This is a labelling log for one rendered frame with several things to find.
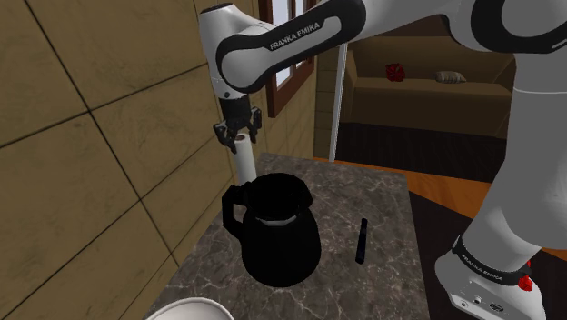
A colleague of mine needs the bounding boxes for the brown framed window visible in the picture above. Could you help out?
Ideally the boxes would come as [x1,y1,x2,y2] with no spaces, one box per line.
[258,0,318,119]

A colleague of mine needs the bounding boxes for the white paper roll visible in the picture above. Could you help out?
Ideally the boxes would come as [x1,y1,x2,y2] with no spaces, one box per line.
[233,134,258,186]

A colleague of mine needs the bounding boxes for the black coffee pot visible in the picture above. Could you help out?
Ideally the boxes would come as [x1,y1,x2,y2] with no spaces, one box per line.
[221,172,323,289]

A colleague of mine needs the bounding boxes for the black pen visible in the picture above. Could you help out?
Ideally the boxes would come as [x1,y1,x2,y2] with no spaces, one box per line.
[354,216,370,266]

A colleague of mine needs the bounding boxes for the white bowl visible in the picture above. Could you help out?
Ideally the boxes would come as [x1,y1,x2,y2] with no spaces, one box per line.
[144,296,235,320]

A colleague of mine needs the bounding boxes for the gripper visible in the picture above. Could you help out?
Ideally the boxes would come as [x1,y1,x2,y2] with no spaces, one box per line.
[213,93,264,155]

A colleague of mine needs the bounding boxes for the brown sofa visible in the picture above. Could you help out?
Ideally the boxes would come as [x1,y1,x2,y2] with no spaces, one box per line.
[338,14,518,141]

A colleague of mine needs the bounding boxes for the white upright pole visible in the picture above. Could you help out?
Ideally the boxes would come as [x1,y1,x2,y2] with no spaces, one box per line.
[328,43,349,164]

